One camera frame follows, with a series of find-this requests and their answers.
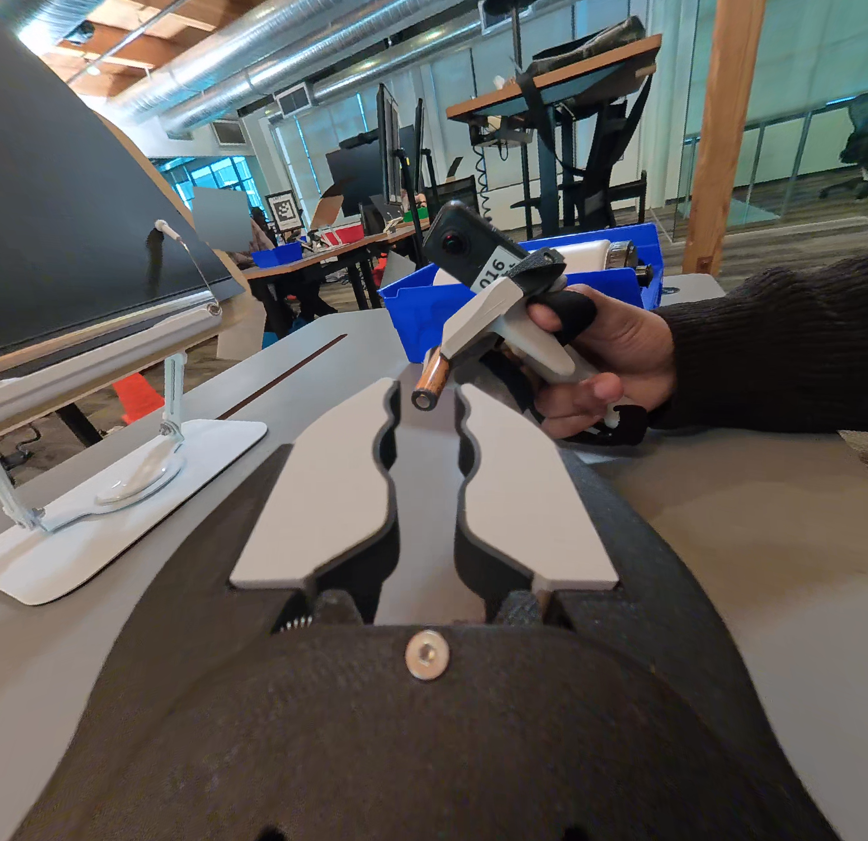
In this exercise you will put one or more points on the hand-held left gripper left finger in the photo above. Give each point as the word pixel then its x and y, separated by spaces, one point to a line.
pixel 325 509

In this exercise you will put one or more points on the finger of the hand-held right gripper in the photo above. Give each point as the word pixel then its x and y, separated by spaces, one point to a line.
pixel 475 316

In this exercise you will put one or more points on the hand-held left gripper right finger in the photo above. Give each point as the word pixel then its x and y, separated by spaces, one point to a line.
pixel 536 509

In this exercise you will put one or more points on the orange and black battery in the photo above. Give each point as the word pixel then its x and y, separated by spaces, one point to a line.
pixel 430 380

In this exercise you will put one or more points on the person's right forearm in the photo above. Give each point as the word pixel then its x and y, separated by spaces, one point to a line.
pixel 766 339

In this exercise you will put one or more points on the person's right hand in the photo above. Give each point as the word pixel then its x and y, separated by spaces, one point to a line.
pixel 630 353

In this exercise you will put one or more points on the blue bin with marker tag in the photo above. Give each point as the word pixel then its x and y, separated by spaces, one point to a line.
pixel 420 312

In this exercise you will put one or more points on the metal cylinder part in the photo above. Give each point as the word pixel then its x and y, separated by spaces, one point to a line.
pixel 622 255

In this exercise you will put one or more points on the wooden work desk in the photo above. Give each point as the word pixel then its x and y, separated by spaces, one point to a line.
pixel 339 248

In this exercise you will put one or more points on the red plastic bin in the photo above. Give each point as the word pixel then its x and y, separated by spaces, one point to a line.
pixel 342 234

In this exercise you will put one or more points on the white tablet stand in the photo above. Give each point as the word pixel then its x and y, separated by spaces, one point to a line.
pixel 169 461

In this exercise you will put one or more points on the cardboard box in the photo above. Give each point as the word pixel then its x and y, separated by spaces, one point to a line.
pixel 329 210

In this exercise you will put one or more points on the black monitor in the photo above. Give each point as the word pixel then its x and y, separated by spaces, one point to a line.
pixel 359 170

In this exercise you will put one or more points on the wooden top desk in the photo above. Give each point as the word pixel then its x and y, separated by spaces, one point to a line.
pixel 556 78

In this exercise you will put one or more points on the small blue plastic bin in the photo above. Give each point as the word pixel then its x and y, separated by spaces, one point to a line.
pixel 278 256

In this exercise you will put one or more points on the marker sign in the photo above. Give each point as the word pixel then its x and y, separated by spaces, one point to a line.
pixel 283 210

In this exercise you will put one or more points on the black bag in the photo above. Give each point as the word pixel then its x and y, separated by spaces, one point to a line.
pixel 590 41

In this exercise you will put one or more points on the silver ventilation ducts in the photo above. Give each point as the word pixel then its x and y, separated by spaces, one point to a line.
pixel 305 41

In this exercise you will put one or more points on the wooden support post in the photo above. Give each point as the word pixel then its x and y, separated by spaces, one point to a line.
pixel 725 109

